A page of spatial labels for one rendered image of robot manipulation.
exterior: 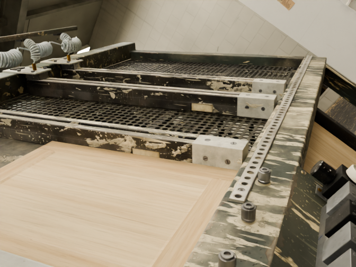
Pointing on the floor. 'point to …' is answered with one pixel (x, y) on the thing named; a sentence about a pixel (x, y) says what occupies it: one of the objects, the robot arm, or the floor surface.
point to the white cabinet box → (316, 27)
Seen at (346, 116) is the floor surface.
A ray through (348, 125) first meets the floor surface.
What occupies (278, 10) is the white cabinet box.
